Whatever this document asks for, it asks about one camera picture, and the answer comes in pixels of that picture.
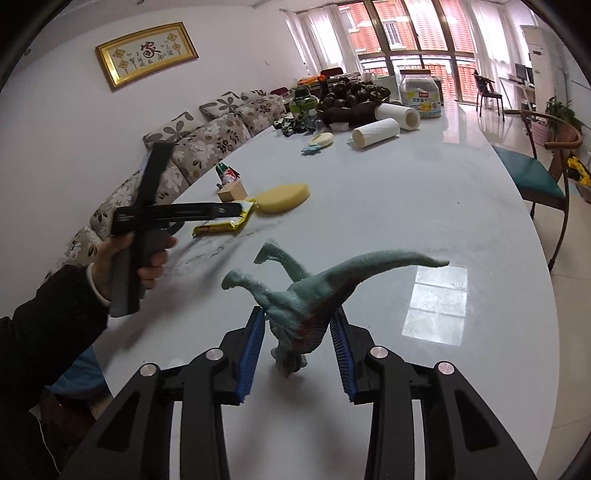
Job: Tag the white paper towel roll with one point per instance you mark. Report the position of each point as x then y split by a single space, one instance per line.
376 133
399 115

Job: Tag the gold framed wall picture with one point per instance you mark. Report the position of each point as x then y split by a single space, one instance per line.
145 55

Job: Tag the potted green plant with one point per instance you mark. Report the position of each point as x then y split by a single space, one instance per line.
561 113

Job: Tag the dark metal chair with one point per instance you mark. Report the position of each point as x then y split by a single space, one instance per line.
487 92

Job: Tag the white standing air conditioner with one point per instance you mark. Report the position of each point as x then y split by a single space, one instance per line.
545 60

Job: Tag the person's left hand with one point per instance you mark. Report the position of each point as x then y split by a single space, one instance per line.
108 263

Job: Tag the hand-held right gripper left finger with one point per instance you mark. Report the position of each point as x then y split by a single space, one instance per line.
251 355

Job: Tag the floral patterned sofa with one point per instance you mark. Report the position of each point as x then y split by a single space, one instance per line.
207 138

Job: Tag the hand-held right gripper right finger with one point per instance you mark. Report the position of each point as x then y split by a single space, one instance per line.
344 360

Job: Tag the yellow sponge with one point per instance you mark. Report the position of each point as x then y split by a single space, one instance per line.
284 198

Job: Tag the blue cloth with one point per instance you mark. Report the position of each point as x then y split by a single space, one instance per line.
78 374

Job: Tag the small wooden block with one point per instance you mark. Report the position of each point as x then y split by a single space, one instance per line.
233 191

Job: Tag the dark green toy heap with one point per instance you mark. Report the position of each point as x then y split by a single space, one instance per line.
295 123

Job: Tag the clear jar with yellow label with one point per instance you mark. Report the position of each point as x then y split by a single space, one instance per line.
422 97

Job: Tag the yellow green snack packet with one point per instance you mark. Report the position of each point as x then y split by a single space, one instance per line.
221 227

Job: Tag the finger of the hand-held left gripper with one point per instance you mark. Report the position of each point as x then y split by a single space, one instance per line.
154 175
184 212

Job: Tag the large window with curtains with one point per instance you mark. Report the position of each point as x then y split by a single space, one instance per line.
415 32

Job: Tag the cream and blue small dish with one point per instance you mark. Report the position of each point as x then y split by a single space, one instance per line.
321 140

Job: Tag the person's left forearm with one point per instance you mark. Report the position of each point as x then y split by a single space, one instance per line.
46 332

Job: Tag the grey green dinosaur toy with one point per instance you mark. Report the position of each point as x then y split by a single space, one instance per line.
314 295

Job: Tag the yellow toy on floor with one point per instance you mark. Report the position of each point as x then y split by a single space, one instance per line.
579 170

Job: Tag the green drink bottle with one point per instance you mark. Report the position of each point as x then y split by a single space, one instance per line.
304 99

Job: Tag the green red white tube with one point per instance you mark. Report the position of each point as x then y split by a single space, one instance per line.
226 174

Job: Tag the desk with monitors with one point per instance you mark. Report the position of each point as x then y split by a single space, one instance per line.
521 76

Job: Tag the wooden chair with teal cushion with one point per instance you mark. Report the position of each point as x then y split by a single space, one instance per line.
526 170

